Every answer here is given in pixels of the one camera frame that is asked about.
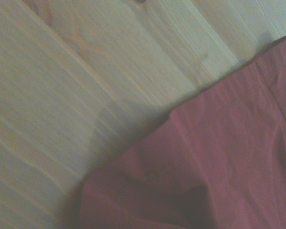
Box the rust red athletic shorts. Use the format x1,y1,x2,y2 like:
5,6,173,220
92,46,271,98
78,35,286,229

